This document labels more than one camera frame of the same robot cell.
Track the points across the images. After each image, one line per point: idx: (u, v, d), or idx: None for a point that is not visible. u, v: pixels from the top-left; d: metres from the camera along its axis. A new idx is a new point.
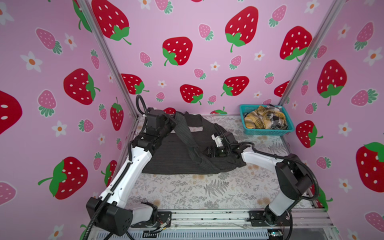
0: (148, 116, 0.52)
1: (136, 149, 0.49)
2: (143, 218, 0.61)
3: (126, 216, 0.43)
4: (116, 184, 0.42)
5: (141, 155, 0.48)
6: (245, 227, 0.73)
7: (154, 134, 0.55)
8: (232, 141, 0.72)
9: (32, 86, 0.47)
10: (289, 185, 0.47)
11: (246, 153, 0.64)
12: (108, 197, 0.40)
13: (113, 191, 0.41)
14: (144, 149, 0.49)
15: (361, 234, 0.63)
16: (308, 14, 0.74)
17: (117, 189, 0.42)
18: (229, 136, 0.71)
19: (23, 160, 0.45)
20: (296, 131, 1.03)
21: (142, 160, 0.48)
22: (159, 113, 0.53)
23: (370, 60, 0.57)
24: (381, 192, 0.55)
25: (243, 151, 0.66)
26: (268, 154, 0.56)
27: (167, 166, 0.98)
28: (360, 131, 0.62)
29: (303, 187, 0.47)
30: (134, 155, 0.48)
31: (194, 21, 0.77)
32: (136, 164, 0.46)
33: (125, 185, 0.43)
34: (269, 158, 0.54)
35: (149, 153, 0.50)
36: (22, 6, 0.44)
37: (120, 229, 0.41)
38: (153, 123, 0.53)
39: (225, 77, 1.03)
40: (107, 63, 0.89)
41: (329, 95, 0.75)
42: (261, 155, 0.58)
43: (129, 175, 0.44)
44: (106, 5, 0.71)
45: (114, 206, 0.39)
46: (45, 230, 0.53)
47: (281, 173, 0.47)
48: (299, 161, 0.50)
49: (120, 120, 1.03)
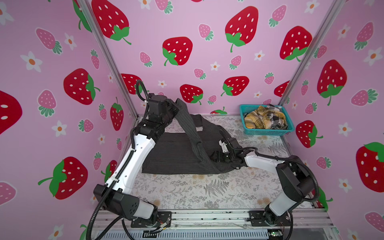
0: (150, 102, 0.49)
1: (138, 136, 0.49)
2: (145, 214, 0.61)
3: (132, 201, 0.45)
4: (121, 171, 0.43)
5: (144, 143, 0.47)
6: (245, 227, 0.73)
7: (156, 121, 0.54)
8: (236, 146, 0.74)
9: (33, 86, 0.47)
10: (290, 186, 0.47)
11: (248, 156, 0.65)
12: (113, 184, 0.41)
13: (118, 179, 0.42)
14: (147, 136, 0.48)
15: (361, 234, 0.63)
16: (308, 14, 0.74)
17: (122, 176, 0.42)
18: (232, 141, 0.73)
19: (23, 160, 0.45)
20: (296, 131, 1.03)
21: (145, 148, 0.48)
22: (161, 99, 0.51)
23: (370, 60, 0.57)
24: (381, 192, 0.55)
25: (246, 155, 0.67)
26: (271, 157, 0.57)
27: (167, 166, 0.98)
28: (360, 131, 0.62)
29: (306, 189, 0.47)
30: (137, 143, 0.47)
31: (194, 21, 0.77)
32: (140, 152, 0.46)
33: (129, 173, 0.43)
34: (271, 161, 0.55)
35: (151, 141, 0.49)
36: (22, 6, 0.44)
37: (127, 213, 0.43)
38: (155, 110, 0.51)
39: (225, 77, 1.03)
40: (107, 63, 0.89)
41: (329, 95, 0.75)
42: (263, 158, 0.59)
43: (132, 164, 0.44)
44: (106, 5, 0.71)
45: (120, 193, 0.40)
46: (45, 230, 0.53)
47: (281, 173, 0.48)
48: (301, 163, 0.50)
49: (120, 120, 1.03)
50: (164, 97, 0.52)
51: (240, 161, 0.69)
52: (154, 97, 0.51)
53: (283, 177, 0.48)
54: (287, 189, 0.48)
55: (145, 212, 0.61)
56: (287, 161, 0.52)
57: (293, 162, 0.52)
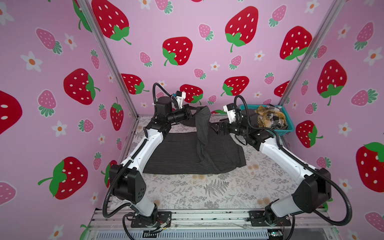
0: (157, 104, 0.57)
1: (150, 130, 0.57)
2: (145, 212, 0.61)
3: (142, 185, 0.48)
4: (135, 153, 0.49)
5: (155, 134, 0.56)
6: (245, 227, 0.73)
7: (165, 120, 0.63)
8: (253, 124, 0.60)
9: (33, 86, 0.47)
10: (307, 200, 0.43)
11: (267, 146, 0.54)
12: (129, 163, 0.47)
13: (133, 159, 0.48)
14: (158, 130, 0.57)
15: (361, 234, 0.63)
16: (308, 13, 0.74)
17: (136, 157, 0.48)
18: (252, 117, 0.58)
19: (23, 160, 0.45)
20: (296, 131, 1.03)
21: (156, 139, 0.56)
22: (167, 100, 0.59)
23: (370, 60, 0.57)
24: (381, 192, 0.55)
25: (264, 142, 0.56)
26: (298, 161, 0.48)
27: (167, 166, 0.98)
28: (360, 131, 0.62)
29: (320, 203, 0.44)
30: (149, 134, 0.56)
31: (194, 21, 0.77)
32: (152, 141, 0.54)
33: (143, 155, 0.49)
34: (296, 166, 0.47)
35: (161, 135, 0.58)
36: (22, 6, 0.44)
37: (137, 197, 0.47)
38: (162, 111, 0.59)
39: (224, 77, 1.03)
40: (107, 63, 0.89)
41: (329, 95, 0.75)
42: (287, 158, 0.50)
43: (145, 148, 0.51)
44: (106, 5, 0.71)
45: (134, 170, 0.45)
46: (46, 229, 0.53)
47: (305, 187, 0.42)
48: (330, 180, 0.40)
49: (120, 120, 1.03)
50: (169, 98, 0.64)
51: (253, 142, 0.59)
52: (159, 99, 0.60)
53: (306, 191, 0.42)
54: (299, 197, 0.46)
55: (147, 207, 0.62)
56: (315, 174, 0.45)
57: (320, 177, 0.46)
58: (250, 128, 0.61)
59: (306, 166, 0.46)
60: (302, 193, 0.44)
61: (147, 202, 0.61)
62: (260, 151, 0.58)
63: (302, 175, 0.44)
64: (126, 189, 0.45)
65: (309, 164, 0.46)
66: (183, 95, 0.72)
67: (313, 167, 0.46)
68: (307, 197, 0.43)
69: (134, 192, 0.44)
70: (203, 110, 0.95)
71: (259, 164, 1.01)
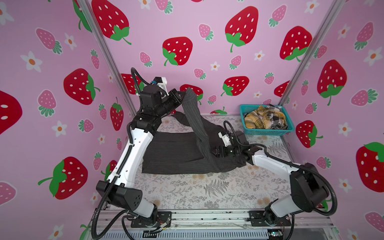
0: (143, 94, 0.47)
1: (136, 130, 0.48)
2: (145, 214, 0.62)
3: (136, 194, 0.46)
4: (121, 166, 0.43)
5: (142, 137, 0.47)
6: (245, 227, 0.73)
7: (153, 114, 0.53)
8: (243, 142, 0.69)
9: (33, 86, 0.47)
10: (304, 199, 0.44)
11: (257, 157, 0.61)
12: (115, 179, 0.42)
13: (119, 174, 0.42)
14: (144, 130, 0.48)
15: (361, 234, 0.63)
16: (308, 14, 0.74)
17: (123, 171, 0.43)
18: (239, 136, 0.68)
19: (24, 160, 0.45)
20: (296, 131, 1.03)
21: (144, 142, 0.48)
22: (153, 90, 0.48)
23: (370, 60, 0.57)
24: (381, 192, 0.55)
25: (255, 154, 0.62)
26: (283, 161, 0.54)
27: (168, 166, 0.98)
28: (360, 131, 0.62)
29: (318, 200, 0.45)
30: (135, 138, 0.47)
31: (194, 22, 0.77)
32: (138, 146, 0.46)
33: (129, 168, 0.43)
34: (283, 165, 0.51)
35: (149, 134, 0.49)
36: (22, 7, 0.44)
37: (132, 205, 0.45)
38: (149, 102, 0.49)
39: (224, 77, 1.03)
40: (107, 63, 0.89)
41: (329, 95, 0.75)
42: (274, 162, 0.55)
43: (132, 156, 0.45)
44: (106, 5, 0.71)
45: (122, 187, 0.41)
46: (45, 230, 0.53)
47: (295, 183, 0.45)
48: (316, 173, 0.46)
49: (119, 120, 1.03)
50: (156, 87, 0.49)
51: (247, 157, 0.65)
52: (145, 89, 0.49)
53: (298, 189, 0.44)
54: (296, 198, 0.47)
55: (147, 209, 0.62)
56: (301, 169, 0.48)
57: (307, 171, 0.49)
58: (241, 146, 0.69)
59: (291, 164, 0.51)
60: (296, 191, 0.46)
61: (145, 204, 0.60)
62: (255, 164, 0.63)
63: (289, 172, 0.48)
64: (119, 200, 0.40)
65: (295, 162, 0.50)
66: (163, 80, 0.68)
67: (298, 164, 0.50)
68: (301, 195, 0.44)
69: (127, 204, 0.42)
70: (186, 93, 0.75)
71: None
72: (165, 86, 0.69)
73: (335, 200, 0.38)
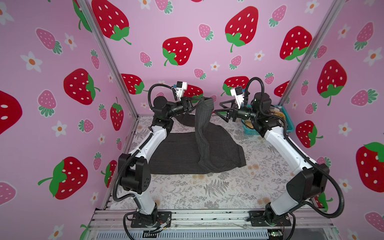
0: (154, 109, 0.58)
1: (155, 126, 0.62)
2: (147, 208, 0.62)
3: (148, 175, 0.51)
4: (143, 144, 0.54)
5: (160, 130, 0.61)
6: (245, 227, 0.73)
7: (168, 118, 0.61)
8: (264, 110, 0.58)
9: (33, 86, 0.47)
10: (300, 190, 0.45)
11: (273, 134, 0.54)
12: (136, 152, 0.51)
13: (140, 149, 0.52)
14: (162, 126, 0.62)
15: (361, 234, 0.63)
16: (308, 14, 0.74)
17: (144, 148, 0.52)
18: (265, 103, 0.55)
19: (23, 161, 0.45)
20: (296, 131, 1.03)
21: (161, 135, 0.60)
22: (163, 104, 0.58)
23: (370, 60, 0.57)
24: (381, 192, 0.55)
25: (271, 130, 0.55)
26: (299, 152, 0.48)
27: (167, 166, 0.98)
28: (360, 131, 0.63)
29: (312, 193, 0.46)
30: (154, 129, 0.61)
31: (194, 21, 0.77)
32: (157, 136, 0.58)
33: (149, 147, 0.53)
34: (298, 157, 0.47)
35: (165, 132, 0.63)
36: (22, 6, 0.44)
37: (142, 186, 0.49)
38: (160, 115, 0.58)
39: (225, 77, 1.03)
40: (107, 63, 0.89)
41: (329, 95, 0.75)
42: (290, 148, 0.50)
43: (151, 141, 0.55)
44: (106, 5, 0.71)
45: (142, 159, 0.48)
46: (45, 229, 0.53)
47: (301, 179, 0.43)
48: (328, 176, 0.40)
49: (120, 120, 1.03)
50: (164, 99, 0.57)
51: (259, 128, 0.58)
52: (155, 102, 0.59)
53: (302, 182, 0.43)
54: (292, 186, 0.48)
55: (149, 205, 0.63)
56: (314, 168, 0.46)
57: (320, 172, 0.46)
58: (260, 114, 0.59)
59: (307, 159, 0.47)
60: (297, 183, 0.45)
61: (148, 199, 0.62)
62: (265, 138, 0.58)
63: (300, 166, 0.45)
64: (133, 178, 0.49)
65: (311, 158, 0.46)
66: (183, 85, 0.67)
67: (314, 161, 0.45)
68: (301, 187, 0.44)
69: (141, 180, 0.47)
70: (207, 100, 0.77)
71: (259, 164, 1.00)
72: (182, 92, 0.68)
73: (341, 206, 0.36)
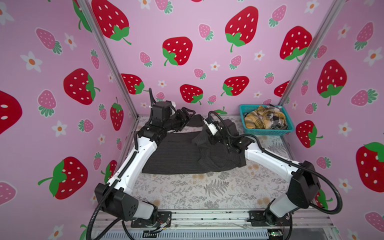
0: (155, 107, 0.53)
1: (141, 139, 0.51)
2: (144, 215, 0.61)
3: (133, 202, 0.45)
4: (123, 171, 0.44)
5: (147, 145, 0.49)
6: (245, 227, 0.73)
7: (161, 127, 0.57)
8: (233, 134, 0.62)
9: (33, 86, 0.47)
10: (300, 195, 0.44)
11: (251, 152, 0.56)
12: (115, 183, 0.42)
13: (120, 178, 0.43)
14: (150, 139, 0.51)
15: (361, 234, 0.63)
16: (308, 14, 0.74)
17: (124, 176, 0.43)
18: (230, 127, 0.59)
19: (23, 161, 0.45)
20: (296, 131, 1.03)
21: (148, 150, 0.49)
22: (164, 105, 0.54)
23: (370, 60, 0.57)
24: (381, 192, 0.55)
25: (247, 149, 0.57)
26: (282, 159, 0.50)
27: (168, 166, 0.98)
28: (359, 132, 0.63)
29: (311, 196, 0.45)
30: (141, 145, 0.49)
31: (194, 21, 0.77)
32: (143, 153, 0.48)
33: (131, 173, 0.44)
34: (282, 164, 0.49)
35: (154, 144, 0.51)
36: (22, 6, 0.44)
37: (126, 215, 0.43)
38: (159, 114, 0.54)
39: (224, 77, 1.03)
40: (107, 63, 0.89)
41: (329, 95, 0.75)
42: (272, 158, 0.51)
43: (136, 161, 0.46)
44: (106, 5, 0.71)
45: (120, 192, 0.40)
46: (45, 230, 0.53)
47: (296, 184, 0.43)
48: (316, 173, 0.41)
49: (120, 120, 1.03)
50: (168, 103, 0.56)
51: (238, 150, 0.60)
52: (157, 103, 0.55)
53: (297, 188, 0.43)
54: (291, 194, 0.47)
55: (146, 212, 0.61)
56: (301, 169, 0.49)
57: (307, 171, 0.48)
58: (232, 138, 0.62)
59: (290, 163, 0.48)
60: (294, 189, 0.45)
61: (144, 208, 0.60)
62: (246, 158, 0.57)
63: (289, 172, 0.46)
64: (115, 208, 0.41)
65: (293, 161, 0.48)
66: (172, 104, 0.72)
67: (296, 162, 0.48)
68: (299, 193, 0.44)
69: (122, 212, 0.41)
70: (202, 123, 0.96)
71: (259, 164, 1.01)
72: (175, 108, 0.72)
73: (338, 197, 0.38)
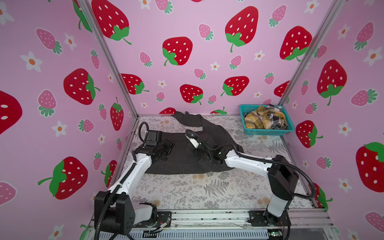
0: (149, 131, 0.65)
1: (139, 154, 0.57)
2: (145, 217, 0.61)
3: (131, 213, 0.44)
4: (124, 178, 0.47)
5: (144, 158, 0.55)
6: (245, 227, 0.73)
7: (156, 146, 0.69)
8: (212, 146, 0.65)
9: (33, 86, 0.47)
10: (282, 190, 0.46)
11: (230, 159, 0.59)
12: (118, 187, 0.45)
13: (122, 184, 0.45)
14: (146, 154, 0.58)
15: (361, 234, 0.63)
16: (308, 14, 0.74)
17: (125, 182, 0.46)
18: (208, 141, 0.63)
19: (23, 161, 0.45)
20: (296, 131, 1.03)
21: (145, 163, 0.55)
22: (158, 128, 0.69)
23: (370, 60, 0.57)
24: (380, 192, 0.55)
25: (227, 157, 0.60)
26: (257, 159, 0.53)
27: (168, 166, 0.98)
28: (360, 131, 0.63)
29: (292, 187, 0.48)
30: (138, 158, 0.55)
31: (194, 21, 0.77)
32: (141, 165, 0.53)
33: (131, 180, 0.47)
34: (258, 164, 0.52)
35: (150, 159, 0.58)
36: (22, 6, 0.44)
37: (125, 228, 0.42)
38: (152, 137, 0.65)
39: (224, 77, 1.03)
40: (107, 63, 0.89)
41: (329, 95, 0.75)
42: (248, 160, 0.54)
43: (135, 172, 0.50)
44: (106, 5, 0.71)
45: (123, 196, 0.42)
46: (45, 230, 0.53)
47: (274, 180, 0.46)
48: (288, 164, 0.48)
49: (120, 120, 1.03)
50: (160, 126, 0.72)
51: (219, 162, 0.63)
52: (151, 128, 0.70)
53: (276, 183, 0.46)
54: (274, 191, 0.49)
55: (145, 214, 0.61)
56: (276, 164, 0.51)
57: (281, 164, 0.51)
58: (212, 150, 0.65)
59: (265, 161, 0.51)
60: (275, 185, 0.47)
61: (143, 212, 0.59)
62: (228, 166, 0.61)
63: (264, 169, 0.49)
64: (114, 220, 0.42)
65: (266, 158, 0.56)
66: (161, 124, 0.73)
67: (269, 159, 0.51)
68: (280, 188, 0.46)
69: (122, 221, 0.40)
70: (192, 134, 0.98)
71: None
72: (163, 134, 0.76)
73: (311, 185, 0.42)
